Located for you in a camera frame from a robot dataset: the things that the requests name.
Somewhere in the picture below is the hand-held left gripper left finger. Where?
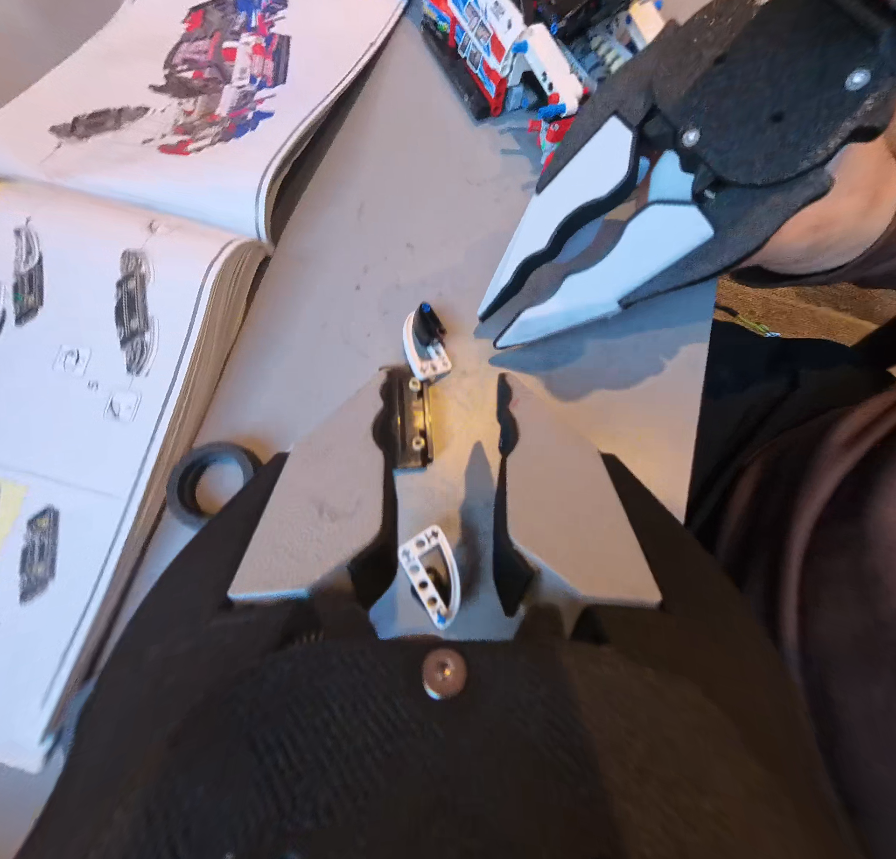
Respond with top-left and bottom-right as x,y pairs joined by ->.
226,369 -> 400,615

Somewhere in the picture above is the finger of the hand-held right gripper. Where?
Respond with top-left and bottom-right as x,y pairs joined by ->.
493,199 -> 716,351
477,113 -> 641,324

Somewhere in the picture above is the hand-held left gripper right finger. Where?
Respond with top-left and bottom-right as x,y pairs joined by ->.
492,373 -> 664,618

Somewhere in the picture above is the plain white curved brick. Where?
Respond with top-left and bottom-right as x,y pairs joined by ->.
398,525 -> 462,629

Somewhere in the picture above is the black panel brick with pins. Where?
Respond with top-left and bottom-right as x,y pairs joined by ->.
387,367 -> 436,471

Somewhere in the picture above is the white curved brick with pin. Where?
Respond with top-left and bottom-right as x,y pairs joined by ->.
402,303 -> 454,382

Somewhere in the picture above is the person's right forearm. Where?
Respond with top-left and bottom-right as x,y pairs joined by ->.
728,232 -> 896,293

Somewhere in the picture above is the grey desk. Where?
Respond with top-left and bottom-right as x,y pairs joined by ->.
0,0 -> 722,846

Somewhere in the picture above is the person's right hand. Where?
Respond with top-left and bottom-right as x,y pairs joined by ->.
741,129 -> 896,273

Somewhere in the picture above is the black toy tyre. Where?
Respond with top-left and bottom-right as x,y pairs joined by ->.
167,442 -> 263,538

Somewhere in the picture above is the partly built toy car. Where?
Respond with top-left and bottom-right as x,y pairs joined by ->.
387,0 -> 676,168

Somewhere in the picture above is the person's clothed body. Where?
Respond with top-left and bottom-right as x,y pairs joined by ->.
686,278 -> 896,859

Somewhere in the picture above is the open instruction booklet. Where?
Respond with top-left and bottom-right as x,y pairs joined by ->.
0,0 -> 412,776

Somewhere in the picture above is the black cable with green tip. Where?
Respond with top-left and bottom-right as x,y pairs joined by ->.
720,304 -> 784,340

